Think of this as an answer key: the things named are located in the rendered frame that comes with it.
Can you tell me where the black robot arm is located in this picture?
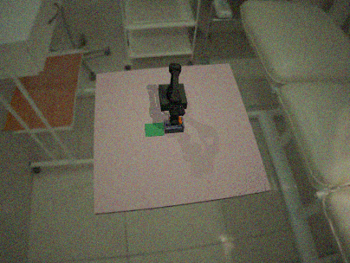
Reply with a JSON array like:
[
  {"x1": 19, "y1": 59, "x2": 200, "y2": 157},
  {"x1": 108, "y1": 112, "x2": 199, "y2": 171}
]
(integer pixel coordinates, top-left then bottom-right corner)
[{"x1": 166, "y1": 63, "x2": 185, "y2": 120}]

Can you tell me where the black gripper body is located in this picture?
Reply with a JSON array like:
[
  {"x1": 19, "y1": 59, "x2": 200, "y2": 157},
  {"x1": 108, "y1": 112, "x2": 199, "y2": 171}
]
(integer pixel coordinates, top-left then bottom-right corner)
[{"x1": 170, "y1": 119, "x2": 179, "y2": 125}]

